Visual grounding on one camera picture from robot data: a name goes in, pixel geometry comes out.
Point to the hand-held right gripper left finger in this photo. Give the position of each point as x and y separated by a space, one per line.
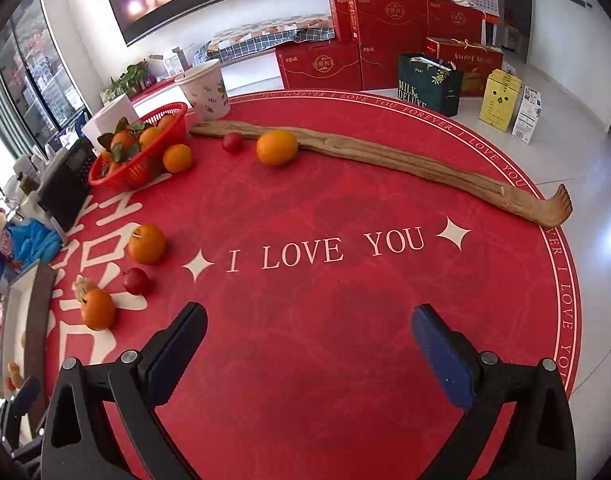
178 350

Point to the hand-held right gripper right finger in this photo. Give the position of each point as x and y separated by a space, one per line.
443 355

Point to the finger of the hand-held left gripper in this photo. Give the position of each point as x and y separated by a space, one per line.
28 392

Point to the small red fruit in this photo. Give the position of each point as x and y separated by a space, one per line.
135 280
232 142

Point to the red plastic basket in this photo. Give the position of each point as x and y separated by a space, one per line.
135 175

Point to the large orange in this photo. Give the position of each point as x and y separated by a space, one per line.
277 147

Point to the white tray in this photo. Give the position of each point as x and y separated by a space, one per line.
13 320

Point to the dried beige leaf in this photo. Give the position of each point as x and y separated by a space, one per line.
83 288

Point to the round red printed mat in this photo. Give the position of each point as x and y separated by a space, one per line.
310 320

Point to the blue gloves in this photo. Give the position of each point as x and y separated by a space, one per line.
33 240

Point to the black countertop device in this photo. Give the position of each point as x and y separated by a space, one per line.
65 185

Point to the wooden foot-shaped back scratcher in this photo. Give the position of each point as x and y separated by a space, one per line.
385 156

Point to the orange with leaves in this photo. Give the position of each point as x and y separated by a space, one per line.
166 121
124 142
150 136

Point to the plain white box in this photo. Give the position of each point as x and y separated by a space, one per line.
110 116

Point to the white printed box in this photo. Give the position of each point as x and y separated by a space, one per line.
526 115

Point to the yellow printed carton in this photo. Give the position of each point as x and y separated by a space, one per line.
495 105

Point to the white leaf-print paper bucket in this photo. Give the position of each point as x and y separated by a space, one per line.
205 90

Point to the dark green gift bag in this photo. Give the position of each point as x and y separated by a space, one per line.
428 87

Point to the green potted plant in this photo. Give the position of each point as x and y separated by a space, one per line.
130 77

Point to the red and gold fruit box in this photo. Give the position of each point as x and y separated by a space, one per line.
478 60

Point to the blue checkered cloth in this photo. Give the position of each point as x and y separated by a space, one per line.
255 46

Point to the glass door cabinet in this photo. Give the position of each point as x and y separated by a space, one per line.
35 70

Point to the patterned bench cushion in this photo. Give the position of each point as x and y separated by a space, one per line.
270 27

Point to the black wall plate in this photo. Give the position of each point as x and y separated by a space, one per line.
579 1

